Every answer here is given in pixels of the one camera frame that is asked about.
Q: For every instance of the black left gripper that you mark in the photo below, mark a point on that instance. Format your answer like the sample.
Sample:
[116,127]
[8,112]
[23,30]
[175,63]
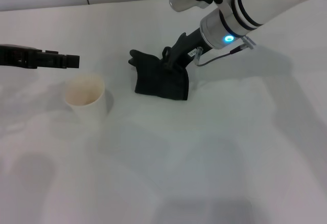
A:
[18,56]

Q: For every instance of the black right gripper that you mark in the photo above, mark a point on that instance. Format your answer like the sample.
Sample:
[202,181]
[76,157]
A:
[194,46]

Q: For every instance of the dark blue rag with loop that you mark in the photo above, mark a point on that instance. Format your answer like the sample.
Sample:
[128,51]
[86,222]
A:
[158,80]

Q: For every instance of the white paper cup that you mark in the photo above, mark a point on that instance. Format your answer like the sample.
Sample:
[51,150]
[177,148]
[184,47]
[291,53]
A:
[87,98]

